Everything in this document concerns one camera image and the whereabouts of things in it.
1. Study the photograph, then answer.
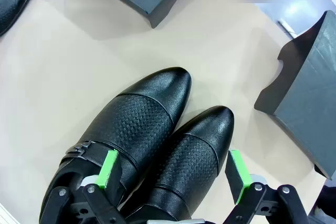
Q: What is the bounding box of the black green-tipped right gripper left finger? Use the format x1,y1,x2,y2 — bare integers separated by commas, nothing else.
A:
43,150,127,224

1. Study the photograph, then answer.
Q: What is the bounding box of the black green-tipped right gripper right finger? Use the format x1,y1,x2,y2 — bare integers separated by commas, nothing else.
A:
223,150,310,224

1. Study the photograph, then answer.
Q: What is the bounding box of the black leather loafer shoe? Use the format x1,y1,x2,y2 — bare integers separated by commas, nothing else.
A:
0,0,40,37

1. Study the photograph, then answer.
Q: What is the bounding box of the black leather buckle shoe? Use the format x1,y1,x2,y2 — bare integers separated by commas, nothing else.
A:
123,105,235,222
39,67,192,224

